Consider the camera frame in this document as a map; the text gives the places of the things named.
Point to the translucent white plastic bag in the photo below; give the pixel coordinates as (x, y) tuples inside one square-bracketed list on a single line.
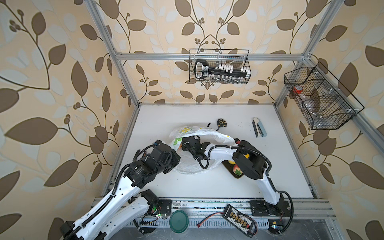
[(221, 148)]

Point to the black charger board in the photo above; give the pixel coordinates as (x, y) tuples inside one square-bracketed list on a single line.
[(240, 221)]

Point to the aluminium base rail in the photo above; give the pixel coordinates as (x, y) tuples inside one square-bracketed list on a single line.
[(305, 211)]

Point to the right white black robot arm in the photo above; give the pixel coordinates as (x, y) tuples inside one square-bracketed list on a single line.
[(252, 164)]

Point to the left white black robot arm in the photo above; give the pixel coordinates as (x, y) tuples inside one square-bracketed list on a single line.
[(127, 200)]

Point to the black wire basket wall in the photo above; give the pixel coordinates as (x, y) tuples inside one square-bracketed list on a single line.
[(335, 104), (235, 57)]

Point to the black wire basket back wall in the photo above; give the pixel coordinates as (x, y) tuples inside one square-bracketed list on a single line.
[(235, 57)]

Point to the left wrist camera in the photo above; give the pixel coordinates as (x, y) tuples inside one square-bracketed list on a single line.
[(157, 143)]

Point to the grey blue stapler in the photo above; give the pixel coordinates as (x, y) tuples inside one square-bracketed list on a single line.
[(258, 128)]

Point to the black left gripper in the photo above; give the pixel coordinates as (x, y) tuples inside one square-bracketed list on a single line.
[(175, 158)]

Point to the clear bottle red cap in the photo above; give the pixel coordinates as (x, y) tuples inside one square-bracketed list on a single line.
[(306, 103)]

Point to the green round lid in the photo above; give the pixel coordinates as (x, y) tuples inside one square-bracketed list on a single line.
[(179, 222)]

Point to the black square tray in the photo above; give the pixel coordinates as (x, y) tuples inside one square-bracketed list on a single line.
[(229, 167)]

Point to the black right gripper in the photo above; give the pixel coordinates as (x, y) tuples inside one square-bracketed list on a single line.
[(183, 147)]

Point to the black wire basket right wall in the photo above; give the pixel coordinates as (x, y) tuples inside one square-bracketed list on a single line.
[(335, 104)]

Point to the black socket set holder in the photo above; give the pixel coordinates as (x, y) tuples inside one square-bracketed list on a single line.
[(203, 69)]

